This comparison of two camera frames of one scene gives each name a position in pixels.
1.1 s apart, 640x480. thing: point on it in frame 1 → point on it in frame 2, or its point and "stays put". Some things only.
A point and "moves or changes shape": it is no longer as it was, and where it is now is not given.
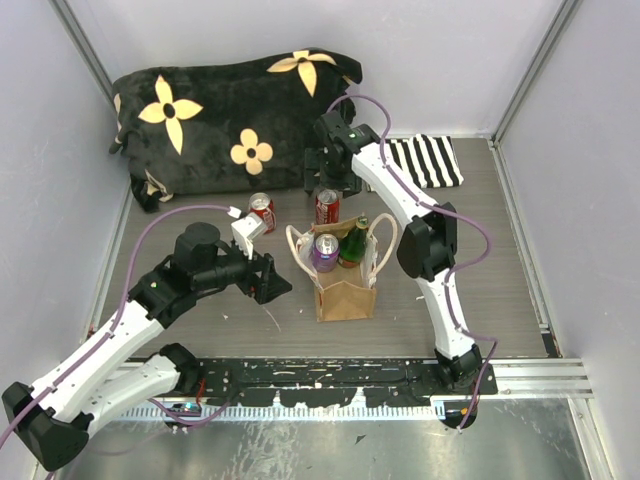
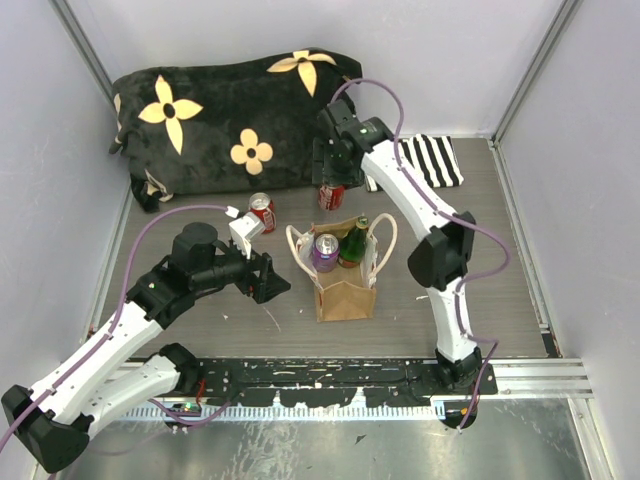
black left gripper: (267, 287) stays put
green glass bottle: (354, 244) stays put
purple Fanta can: (325, 253) stays put
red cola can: (328, 207) moves or changes shape
